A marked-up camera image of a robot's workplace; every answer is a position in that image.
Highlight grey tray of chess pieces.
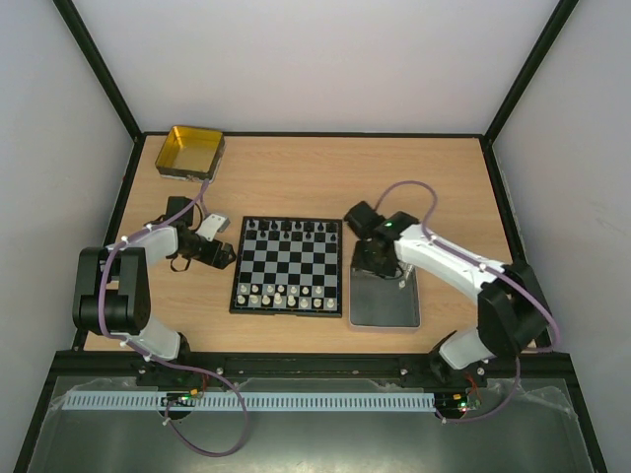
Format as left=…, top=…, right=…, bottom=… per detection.
left=349, top=265, right=421, bottom=332

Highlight black and white chessboard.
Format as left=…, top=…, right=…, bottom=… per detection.
left=230, top=216, right=343, bottom=318

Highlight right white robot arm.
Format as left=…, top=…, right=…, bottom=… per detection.
left=344, top=201, right=558, bottom=386

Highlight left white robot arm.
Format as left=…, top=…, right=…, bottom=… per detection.
left=72, top=197, right=236, bottom=362

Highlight yellow square metal tin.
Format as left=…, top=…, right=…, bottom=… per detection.
left=155, top=125, right=226, bottom=182

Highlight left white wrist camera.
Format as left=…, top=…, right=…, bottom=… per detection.
left=196, top=214, right=230, bottom=241

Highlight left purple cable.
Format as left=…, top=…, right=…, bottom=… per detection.
left=97, top=182, right=248, bottom=457

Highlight purple cable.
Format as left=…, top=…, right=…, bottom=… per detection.
left=377, top=180, right=563, bottom=426
left=97, top=182, right=248, bottom=457

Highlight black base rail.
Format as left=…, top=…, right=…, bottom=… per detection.
left=135, top=350, right=489, bottom=388

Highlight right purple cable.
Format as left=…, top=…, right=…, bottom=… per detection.
left=377, top=180, right=563, bottom=426

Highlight light blue slotted cable duct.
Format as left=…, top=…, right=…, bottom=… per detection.
left=61, top=391, right=435, bottom=413

